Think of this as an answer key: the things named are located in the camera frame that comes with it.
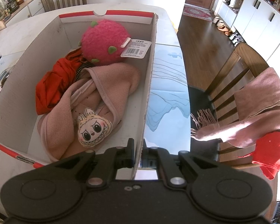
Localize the white sideboard wooden top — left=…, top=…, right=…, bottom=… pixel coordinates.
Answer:
left=0, top=0, right=47, bottom=38

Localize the pink fringed scarf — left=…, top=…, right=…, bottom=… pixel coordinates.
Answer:
left=190, top=67, right=280, bottom=148

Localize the white handbag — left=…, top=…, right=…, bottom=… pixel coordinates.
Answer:
left=228, top=0, right=242, bottom=9

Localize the pink strawberry plush toy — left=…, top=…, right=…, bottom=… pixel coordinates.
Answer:
left=78, top=20, right=153, bottom=65

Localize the black seat cushion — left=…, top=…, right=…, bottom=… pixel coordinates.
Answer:
left=187, top=85, right=223, bottom=162

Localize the cream monster face plush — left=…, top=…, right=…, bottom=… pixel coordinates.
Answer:
left=77, top=108, right=113, bottom=148

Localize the pink fleece garment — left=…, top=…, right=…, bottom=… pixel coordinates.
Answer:
left=37, top=64, right=141, bottom=163

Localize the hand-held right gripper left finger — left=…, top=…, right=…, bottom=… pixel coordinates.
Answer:
left=54, top=138, right=135, bottom=189

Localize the bright red cloth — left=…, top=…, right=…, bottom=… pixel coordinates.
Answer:
left=251, top=131, right=280, bottom=181

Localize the red patterned rug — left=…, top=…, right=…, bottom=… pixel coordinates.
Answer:
left=183, top=3, right=213, bottom=22

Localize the row of shoes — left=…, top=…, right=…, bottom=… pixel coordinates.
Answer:
left=212, top=16, right=245, bottom=46

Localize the orange-red garment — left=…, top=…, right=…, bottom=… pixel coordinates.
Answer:
left=35, top=49, right=85, bottom=116

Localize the blue patterned table mat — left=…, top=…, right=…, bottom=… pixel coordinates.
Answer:
left=142, top=44, right=192, bottom=155

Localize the white storage cabinet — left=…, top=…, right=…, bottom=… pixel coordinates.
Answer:
left=218, top=0, right=280, bottom=63

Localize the white cardboard box red rim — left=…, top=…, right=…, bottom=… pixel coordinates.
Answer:
left=0, top=3, right=159, bottom=180

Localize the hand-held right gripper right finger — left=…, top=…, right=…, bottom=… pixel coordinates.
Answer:
left=142, top=138, right=219, bottom=189

